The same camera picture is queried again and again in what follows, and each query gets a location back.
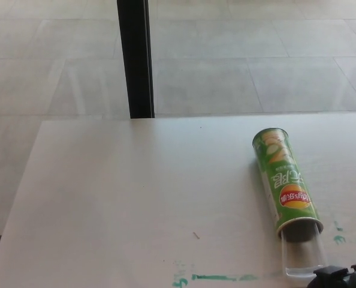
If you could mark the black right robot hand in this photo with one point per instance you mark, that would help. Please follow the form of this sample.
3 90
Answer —
342 277

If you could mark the green chips can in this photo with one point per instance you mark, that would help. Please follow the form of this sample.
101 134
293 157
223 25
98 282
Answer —
283 180

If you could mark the black vertical post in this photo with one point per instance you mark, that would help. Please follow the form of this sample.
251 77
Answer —
135 57

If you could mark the clear plastic chips tray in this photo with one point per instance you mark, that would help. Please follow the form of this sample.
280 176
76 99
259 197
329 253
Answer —
304 255

